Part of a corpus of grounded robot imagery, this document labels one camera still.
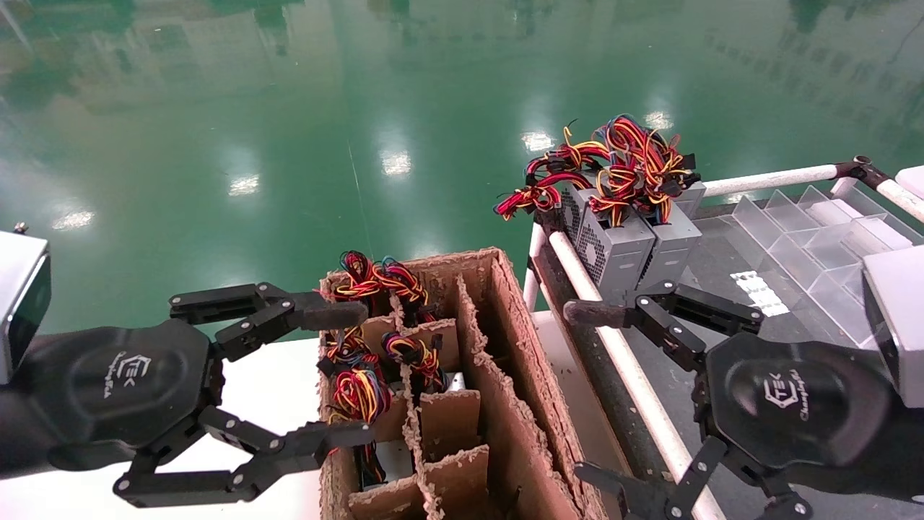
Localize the black pipe joint connector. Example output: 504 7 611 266
834 155 894 194

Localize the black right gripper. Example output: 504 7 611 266
563 280 924 520

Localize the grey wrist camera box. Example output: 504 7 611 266
0 222 53 385
861 244 924 410

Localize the brown cardboard divider box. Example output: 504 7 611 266
318 247 614 520

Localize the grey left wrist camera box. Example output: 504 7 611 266
0 222 53 385

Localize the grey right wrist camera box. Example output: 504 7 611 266
861 244 924 410

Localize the grey power supply with cables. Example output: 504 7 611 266
635 170 703 313
576 168 656 306
494 141 614 245
592 113 708 219

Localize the power supply with red cables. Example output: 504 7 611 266
321 365 394 486

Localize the clear plastic compartment organizer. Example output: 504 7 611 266
733 184 924 349

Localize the long white cart rail pipe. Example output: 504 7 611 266
547 230 726 520

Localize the power supply with coloured cables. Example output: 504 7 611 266
381 331 466 394
318 326 372 371
328 251 431 326

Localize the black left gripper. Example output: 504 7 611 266
0 282 377 508

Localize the white printed label strip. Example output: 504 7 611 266
729 270 785 319

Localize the white plastic block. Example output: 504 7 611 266
895 165 924 200

